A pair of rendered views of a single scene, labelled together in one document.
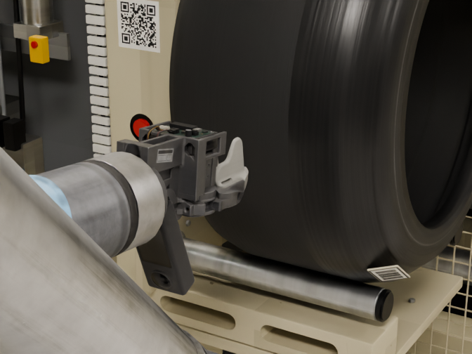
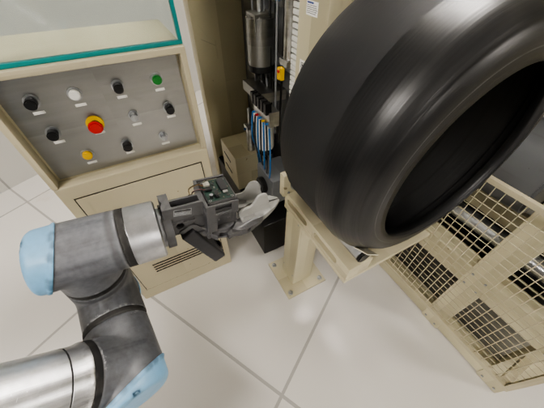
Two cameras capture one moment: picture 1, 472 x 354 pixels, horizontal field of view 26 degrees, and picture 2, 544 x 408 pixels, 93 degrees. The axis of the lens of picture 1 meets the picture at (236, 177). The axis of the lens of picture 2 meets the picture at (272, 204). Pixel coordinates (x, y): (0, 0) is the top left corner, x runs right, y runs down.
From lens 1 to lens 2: 0.78 m
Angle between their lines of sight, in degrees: 36
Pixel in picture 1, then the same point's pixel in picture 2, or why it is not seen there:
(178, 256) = (205, 250)
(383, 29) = (392, 146)
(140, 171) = (145, 229)
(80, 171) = (92, 227)
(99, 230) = (88, 271)
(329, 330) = (336, 252)
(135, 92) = not seen: hidden behind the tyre
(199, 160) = (209, 217)
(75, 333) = not seen: outside the picture
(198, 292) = (298, 206)
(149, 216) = (148, 255)
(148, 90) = not seen: hidden behind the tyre
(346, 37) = (361, 145)
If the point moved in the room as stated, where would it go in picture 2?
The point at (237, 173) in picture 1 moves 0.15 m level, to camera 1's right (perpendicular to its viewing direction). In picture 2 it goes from (261, 210) to (339, 246)
